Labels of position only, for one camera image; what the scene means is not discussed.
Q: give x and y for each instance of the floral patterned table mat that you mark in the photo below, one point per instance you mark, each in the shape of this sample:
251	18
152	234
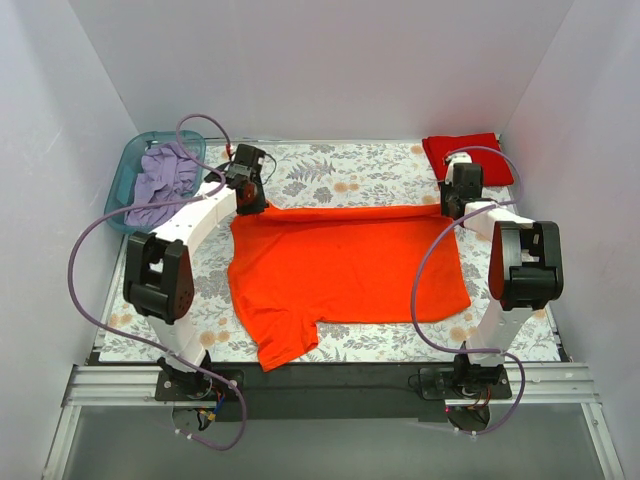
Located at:
317	175

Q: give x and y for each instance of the orange t shirt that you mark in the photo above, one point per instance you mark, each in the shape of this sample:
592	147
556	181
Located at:
295	268

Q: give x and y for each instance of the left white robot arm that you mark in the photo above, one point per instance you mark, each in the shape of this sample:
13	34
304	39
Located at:
158	279

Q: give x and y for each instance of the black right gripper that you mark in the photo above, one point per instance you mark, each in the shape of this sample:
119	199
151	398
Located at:
451	206

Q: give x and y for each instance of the crumpled lavender t shirt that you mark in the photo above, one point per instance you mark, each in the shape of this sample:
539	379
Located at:
168	174

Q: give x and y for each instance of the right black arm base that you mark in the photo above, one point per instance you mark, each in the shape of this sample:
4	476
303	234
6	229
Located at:
460	379

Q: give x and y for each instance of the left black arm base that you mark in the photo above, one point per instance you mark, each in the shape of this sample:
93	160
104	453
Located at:
177	385

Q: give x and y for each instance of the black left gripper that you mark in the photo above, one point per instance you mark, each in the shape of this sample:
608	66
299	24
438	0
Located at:
255	201

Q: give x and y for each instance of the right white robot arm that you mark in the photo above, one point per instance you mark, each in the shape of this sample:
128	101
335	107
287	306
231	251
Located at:
525	267

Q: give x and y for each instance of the teal plastic bin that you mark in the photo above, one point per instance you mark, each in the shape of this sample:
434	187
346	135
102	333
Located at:
122	189

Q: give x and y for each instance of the aluminium rail frame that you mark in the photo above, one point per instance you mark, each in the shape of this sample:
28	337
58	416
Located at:
330	421

